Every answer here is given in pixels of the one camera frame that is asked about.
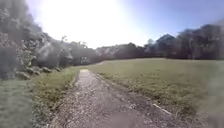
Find grey gravel path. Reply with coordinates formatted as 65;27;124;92
48;68;194;128

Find grass field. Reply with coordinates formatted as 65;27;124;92
87;57;224;128

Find row of rocks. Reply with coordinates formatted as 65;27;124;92
14;65;64;81

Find grass verge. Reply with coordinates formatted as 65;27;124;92
0;65;81;128

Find row of trees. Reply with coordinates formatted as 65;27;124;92
0;0;224;80

